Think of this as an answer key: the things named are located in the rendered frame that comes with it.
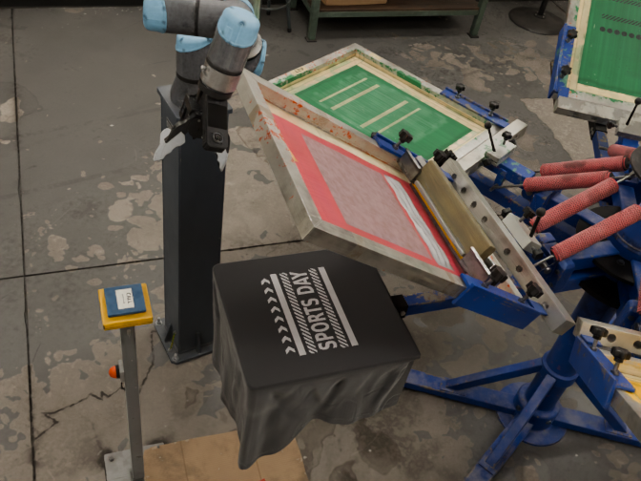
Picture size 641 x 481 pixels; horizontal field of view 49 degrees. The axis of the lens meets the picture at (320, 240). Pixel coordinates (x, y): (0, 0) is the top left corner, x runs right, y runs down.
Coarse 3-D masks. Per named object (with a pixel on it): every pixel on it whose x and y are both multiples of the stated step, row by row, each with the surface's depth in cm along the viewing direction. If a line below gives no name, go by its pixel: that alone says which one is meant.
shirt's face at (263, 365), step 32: (288, 256) 212; (320, 256) 214; (224, 288) 199; (256, 288) 200; (352, 288) 206; (384, 288) 207; (256, 320) 192; (352, 320) 197; (384, 320) 198; (256, 352) 184; (320, 352) 187; (352, 352) 188; (384, 352) 190; (416, 352) 191; (256, 384) 177
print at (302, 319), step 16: (288, 272) 207; (304, 272) 208; (320, 272) 208; (272, 288) 201; (288, 288) 202; (304, 288) 203; (320, 288) 204; (272, 304) 197; (288, 304) 197; (304, 304) 198; (320, 304) 199; (336, 304) 200; (288, 320) 193; (304, 320) 194; (320, 320) 195; (336, 320) 196; (288, 336) 189; (304, 336) 190; (320, 336) 191; (336, 336) 192; (352, 336) 192; (288, 352) 185; (304, 352) 186
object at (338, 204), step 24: (312, 192) 152; (336, 192) 162; (336, 216) 152; (360, 216) 161; (384, 216) 171; (408, 216) 183; (384, 240) 160; (408, 240) 170; (432, 264) 169; (456, 264) 180
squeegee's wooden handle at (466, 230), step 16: (432, 160) 197; (432, 176) 194; (432, 192) 192; (448, 192) 188; (448, 208) 187; (464, 208) 183; (448, 224) 185; (464, 224) 181; (464, 240) 180; (480, 240) 176; (480, 256) 175
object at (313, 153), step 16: (288, 128) 171; (288, 144) 164; (304, 144) 171; (320, 144) 178; (304, 160) 163; (320, 160) 170; (336, 160) 177; (352, 160) 185; (336, 176) 169; (352, 176) 177; (368, 176) 185; (368, 192) 176; (384, 192) 184; (400, 208) 183; (416, 208) 192; (432, 224) 191
